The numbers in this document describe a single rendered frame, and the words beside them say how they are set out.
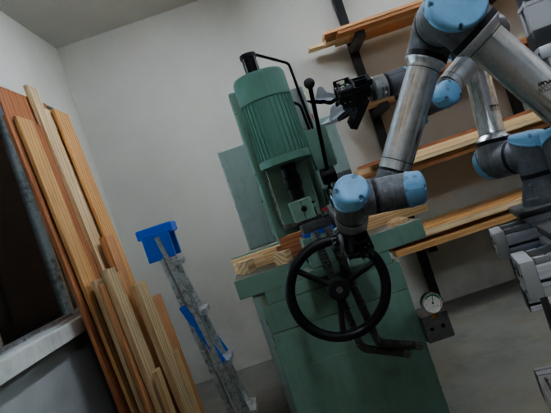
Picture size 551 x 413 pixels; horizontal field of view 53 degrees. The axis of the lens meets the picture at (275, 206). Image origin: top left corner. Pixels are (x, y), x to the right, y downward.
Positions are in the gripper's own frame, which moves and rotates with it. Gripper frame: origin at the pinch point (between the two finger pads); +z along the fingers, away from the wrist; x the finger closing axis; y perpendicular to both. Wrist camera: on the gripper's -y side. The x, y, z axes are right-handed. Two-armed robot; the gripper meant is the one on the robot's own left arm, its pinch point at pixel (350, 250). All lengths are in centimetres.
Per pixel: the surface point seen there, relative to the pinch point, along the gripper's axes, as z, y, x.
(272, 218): 44, -40, -16
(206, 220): 222, -154, -59
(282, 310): 27.2, 0.1, -22.2
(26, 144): 73, -141, -118
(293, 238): 23.8, -20.0, -11.7
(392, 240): 22.5, -8.1, 16.2
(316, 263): 13.3, -5.1, -8.4
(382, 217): 32.8, -21.3, 18.8
